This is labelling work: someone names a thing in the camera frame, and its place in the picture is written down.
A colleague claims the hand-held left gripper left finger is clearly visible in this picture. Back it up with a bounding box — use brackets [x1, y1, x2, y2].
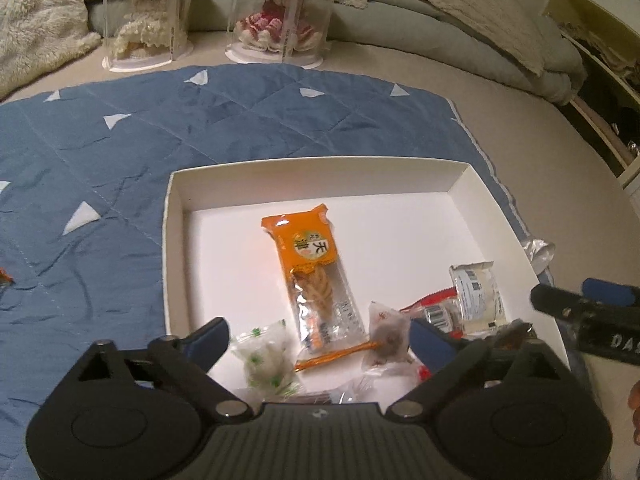
[64, 316, 257, 423]

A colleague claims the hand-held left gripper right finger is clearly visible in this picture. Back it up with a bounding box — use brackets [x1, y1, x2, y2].
[386, 319, 573, 418]

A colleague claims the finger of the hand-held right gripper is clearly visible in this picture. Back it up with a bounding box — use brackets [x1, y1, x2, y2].
[581, 279, 640, 308]
[530, 284, 598, 318]

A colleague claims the red barcode snack packet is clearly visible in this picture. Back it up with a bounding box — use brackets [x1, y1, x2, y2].
[399, 286, 463, 336]

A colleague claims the green and white candy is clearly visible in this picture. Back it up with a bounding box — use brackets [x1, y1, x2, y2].
[231, 319, 303, 401]

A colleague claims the dark brown candy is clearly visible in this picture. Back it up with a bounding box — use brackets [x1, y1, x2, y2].
[492, 321, 535, 355]

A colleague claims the small white barcode packet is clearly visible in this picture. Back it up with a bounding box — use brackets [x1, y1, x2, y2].
[448, 261, 507, 337]

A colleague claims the fried twist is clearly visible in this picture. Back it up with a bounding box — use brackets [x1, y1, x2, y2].
[261, 203, 382, 374]

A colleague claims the white cardboard box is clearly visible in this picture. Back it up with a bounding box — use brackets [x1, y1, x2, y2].
[161, 157, 568, 406]

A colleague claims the person's right hand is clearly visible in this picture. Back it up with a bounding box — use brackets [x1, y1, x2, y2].
[628, 380, 640, 446]

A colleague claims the crumpled clear plastic wrapper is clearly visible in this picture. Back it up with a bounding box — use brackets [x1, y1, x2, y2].
[521, 238, 557, 275]

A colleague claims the blue quilted mat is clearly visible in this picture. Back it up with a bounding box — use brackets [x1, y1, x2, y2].
[0, 64, 556, 480]

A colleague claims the open cabinet with clutter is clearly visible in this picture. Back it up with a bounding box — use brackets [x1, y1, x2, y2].
[541, 0, 640, 193]

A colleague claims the cream knitted throw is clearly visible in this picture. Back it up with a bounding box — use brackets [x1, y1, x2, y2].
[175, 0, 547, 78]

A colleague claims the cream dress doll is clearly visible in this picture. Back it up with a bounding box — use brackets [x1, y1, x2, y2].
[111, 0, 173, 61]

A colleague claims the pink dress doll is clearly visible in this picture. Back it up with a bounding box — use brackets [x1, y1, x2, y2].
[235, 0, 326, 53]

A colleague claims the clear display case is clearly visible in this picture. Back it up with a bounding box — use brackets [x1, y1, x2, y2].
[225, 0, 333, 71]
[101, 0, 195, 72]

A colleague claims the fluffy cream blanket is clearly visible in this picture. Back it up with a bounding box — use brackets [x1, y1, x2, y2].
[0, 0, 103, 102]

